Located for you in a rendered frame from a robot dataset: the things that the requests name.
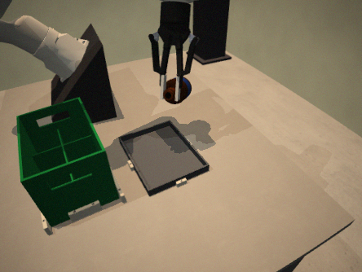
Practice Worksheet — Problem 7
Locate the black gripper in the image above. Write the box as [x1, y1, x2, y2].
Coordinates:
[148, 1, 199, 101]

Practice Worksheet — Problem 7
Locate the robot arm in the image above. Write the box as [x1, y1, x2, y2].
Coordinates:
[0, 0, 89, 82]

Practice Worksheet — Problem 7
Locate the brown bottle with blue label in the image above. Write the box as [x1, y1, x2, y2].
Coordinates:
[163, 77, 192, 104]

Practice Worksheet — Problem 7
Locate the dark green divided crate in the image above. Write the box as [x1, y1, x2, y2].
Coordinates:
[16, 97, 120, 227]

